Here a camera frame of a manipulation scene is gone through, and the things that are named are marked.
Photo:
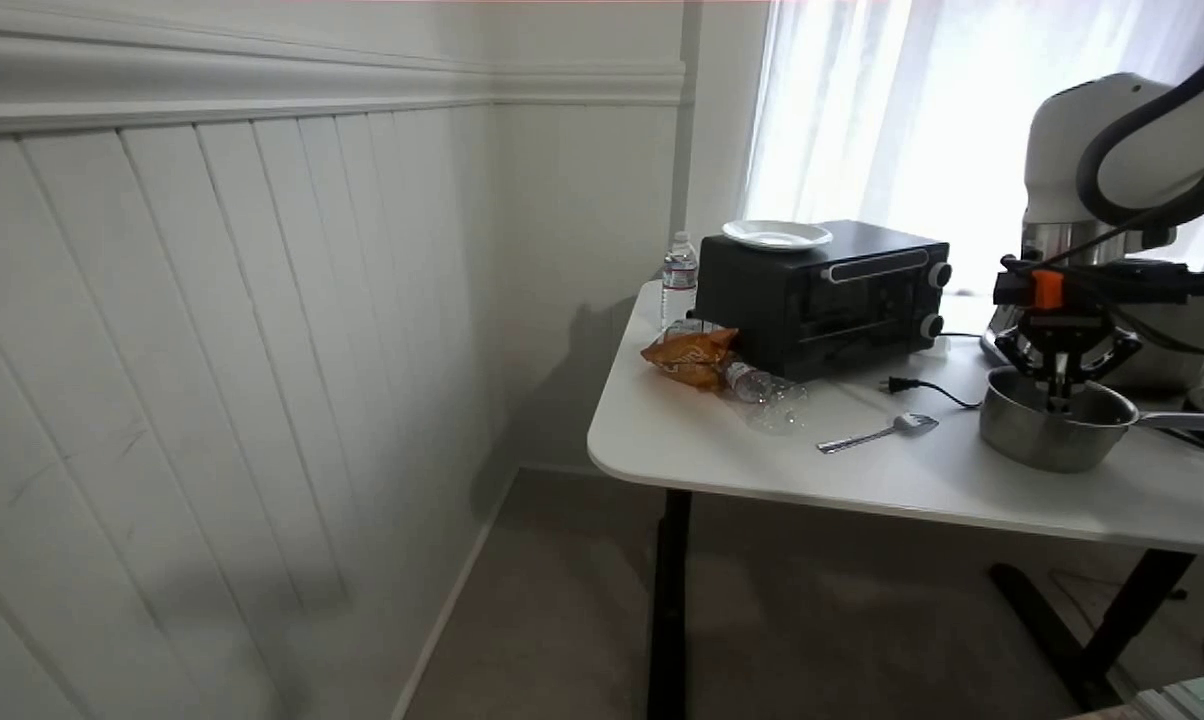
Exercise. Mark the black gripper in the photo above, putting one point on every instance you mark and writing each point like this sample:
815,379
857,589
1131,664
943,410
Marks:
1065,332

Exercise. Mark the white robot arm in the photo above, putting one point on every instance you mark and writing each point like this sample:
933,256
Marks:
1061,145

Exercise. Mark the white round plate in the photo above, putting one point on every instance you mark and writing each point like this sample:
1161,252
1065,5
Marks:
774,235

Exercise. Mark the silver bread toaster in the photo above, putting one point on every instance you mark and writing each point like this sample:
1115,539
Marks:
1187,343

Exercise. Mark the black toaster oven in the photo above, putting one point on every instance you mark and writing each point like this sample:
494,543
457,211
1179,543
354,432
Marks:
815,311

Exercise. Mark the clear crumpled plastic wrapper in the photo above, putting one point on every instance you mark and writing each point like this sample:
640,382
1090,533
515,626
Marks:
756,387

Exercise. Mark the white sheer curtain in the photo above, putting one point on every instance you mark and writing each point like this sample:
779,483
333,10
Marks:
893,123

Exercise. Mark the green and white box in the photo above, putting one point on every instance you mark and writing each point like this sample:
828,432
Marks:
1193,701

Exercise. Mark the orange snack bag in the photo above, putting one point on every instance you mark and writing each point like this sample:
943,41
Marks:
692,354

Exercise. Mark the clear plastic water bottle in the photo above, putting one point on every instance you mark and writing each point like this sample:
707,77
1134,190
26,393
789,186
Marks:
678,271

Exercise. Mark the black wrist camera orange mount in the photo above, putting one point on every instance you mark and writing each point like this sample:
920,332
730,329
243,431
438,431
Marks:
1123,281

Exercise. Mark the black table frame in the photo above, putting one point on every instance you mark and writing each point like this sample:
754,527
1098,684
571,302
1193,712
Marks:
671,601

